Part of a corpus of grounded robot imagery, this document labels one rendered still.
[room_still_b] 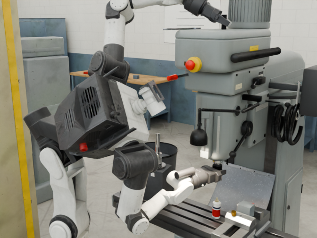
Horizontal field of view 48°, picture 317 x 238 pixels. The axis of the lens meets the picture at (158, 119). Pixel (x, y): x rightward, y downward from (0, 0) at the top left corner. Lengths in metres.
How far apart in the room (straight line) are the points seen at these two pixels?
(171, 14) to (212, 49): 5.58
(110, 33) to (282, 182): 1.21
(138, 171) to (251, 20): 0.88
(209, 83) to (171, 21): 5.46
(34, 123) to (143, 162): 0.54
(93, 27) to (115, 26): 6.81
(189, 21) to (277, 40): 1.66
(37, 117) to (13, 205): 1.60
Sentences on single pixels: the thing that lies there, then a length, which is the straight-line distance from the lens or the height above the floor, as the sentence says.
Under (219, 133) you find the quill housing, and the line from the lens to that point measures 1.57.
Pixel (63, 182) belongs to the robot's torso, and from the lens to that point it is 1.60.
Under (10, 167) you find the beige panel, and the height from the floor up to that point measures 0.84.
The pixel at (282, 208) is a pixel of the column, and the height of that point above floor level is 0.91.
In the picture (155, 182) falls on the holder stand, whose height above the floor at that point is 1.09.
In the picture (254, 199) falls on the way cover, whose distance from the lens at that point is 2.06.
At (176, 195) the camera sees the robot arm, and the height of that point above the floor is 1.22.
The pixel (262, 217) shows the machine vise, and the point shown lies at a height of 1.04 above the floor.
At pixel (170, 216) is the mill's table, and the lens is 1.88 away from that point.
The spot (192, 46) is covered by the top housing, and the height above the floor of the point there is 1.83.
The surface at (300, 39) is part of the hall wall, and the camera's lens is 5.87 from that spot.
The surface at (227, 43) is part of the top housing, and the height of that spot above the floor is 1.84.
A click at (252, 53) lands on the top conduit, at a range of 1.49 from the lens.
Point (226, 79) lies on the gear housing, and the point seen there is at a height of 1.70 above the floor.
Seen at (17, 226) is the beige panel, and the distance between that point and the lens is 3.22.
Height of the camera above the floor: 1.92
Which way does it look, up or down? 15 degrees down
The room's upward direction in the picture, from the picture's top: straight up
